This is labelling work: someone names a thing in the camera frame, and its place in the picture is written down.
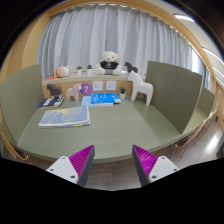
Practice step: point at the small black horse figure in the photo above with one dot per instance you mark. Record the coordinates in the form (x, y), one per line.
(130, 67)

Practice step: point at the dark grey wooden horse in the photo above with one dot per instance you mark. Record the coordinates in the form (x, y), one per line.
(54, 91)

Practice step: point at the blue book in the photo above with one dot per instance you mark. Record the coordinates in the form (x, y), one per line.
(101, 99)

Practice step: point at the left potted plant on sill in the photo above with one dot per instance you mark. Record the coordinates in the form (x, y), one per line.
(79, 70)

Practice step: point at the large white wooden horse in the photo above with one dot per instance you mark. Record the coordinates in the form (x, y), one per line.
(139, 86)

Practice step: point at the dark navy book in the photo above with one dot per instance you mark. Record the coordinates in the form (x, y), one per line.
(51, 102)

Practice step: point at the wooden chair at left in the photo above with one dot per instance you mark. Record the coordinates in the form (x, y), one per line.
(7, 151)

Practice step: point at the small potted plant on table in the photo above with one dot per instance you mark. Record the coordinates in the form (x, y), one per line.
(122, 93)

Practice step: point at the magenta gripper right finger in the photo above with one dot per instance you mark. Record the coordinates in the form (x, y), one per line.
(150, 167)

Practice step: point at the wooden chair at right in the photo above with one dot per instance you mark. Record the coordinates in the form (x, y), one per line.
(183, 143)

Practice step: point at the right green partition panel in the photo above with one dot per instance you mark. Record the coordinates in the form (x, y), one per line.
(176, 92)

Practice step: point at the white sheer curtain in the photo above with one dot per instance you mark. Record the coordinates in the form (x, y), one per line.
(79, 36)

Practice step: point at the green partition panel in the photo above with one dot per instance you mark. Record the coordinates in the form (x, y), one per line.
(20, 95)
(176, 92)

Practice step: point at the orange white plush toy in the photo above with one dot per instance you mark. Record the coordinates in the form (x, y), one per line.
(63, 71)

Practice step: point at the right white wall socket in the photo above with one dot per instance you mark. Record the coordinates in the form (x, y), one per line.
(110, 85)

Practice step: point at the left green partition panel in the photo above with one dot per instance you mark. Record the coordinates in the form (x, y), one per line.
(20, 95)

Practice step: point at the wooden chair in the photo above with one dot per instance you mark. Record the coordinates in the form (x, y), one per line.
(7, 151)
(183, 143)

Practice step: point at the folded blue yellow towel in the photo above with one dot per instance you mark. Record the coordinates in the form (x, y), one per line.
(68, 117)

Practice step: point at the right potted plant on sill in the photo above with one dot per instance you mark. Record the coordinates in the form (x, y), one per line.
(89, 69)

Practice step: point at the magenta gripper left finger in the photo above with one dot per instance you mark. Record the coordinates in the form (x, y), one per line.
(75, 168)

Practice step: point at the left white wall socket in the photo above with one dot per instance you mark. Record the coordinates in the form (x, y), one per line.
(97, 85)

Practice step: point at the potted plant on sill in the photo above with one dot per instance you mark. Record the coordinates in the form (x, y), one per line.
(89, 69)
(79, 70)

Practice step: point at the white wall socket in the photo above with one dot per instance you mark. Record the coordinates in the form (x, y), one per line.
(110, 85)
(97, 85)

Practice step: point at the white teddy bear black shirt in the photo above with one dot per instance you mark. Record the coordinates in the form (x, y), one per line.
(109, 65)

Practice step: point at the purple round number sign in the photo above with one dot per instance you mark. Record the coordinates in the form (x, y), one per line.
(86, 89)

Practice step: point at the pink wooden horse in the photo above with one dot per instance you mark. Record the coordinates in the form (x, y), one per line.
(73, 92)

